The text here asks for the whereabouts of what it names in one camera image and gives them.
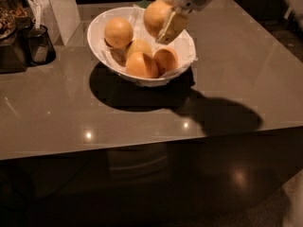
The yellowish fruit in bowl middle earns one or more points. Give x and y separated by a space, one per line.
136 48

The white oval bowl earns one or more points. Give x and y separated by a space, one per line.
98 41

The black appliance with food bowl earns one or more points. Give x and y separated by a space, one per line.
14 16

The green yellow sponge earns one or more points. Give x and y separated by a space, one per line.
142 4

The clear plastic bag liner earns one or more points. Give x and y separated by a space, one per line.
186 48

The white panel board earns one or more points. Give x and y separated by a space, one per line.
61 17

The black mesh cup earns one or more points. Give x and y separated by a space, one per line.
40 46

